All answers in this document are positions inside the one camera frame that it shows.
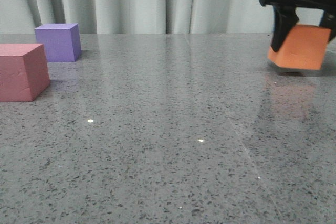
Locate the grey-white curtain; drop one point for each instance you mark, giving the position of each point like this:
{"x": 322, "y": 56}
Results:
{"x": 139, "y": 16}

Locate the orange foam cube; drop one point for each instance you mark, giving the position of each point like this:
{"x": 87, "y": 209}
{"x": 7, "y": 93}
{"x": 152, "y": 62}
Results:
{"x": 303, "y": 48}

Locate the pink foam cube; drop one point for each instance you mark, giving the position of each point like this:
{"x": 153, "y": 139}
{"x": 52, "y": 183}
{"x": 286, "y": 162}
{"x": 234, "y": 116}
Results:
{"x": 24, "y": 72}

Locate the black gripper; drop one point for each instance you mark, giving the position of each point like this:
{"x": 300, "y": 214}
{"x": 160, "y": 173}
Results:
{"x": 285, "y": 17}

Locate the purple foam cube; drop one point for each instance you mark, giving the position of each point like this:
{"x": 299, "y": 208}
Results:
{"x": 61, "y": 41}

